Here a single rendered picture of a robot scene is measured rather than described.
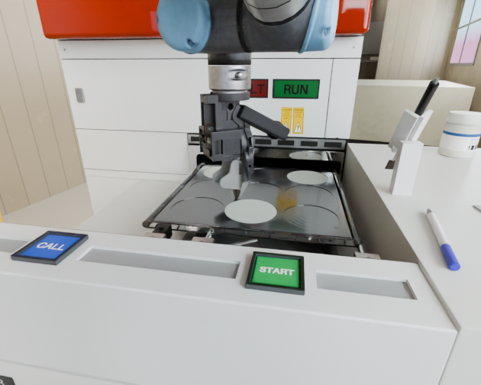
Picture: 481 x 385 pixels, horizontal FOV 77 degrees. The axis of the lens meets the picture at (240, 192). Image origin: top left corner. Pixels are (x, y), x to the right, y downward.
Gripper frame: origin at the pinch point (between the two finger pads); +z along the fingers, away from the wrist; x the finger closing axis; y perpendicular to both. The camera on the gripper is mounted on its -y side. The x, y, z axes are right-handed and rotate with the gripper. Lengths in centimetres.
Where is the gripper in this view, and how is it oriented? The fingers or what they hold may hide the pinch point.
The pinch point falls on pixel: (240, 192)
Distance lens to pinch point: 62.7
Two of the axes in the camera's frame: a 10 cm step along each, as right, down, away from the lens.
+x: 4.4, 3.5, -8.3
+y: -9.0, 1.7, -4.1
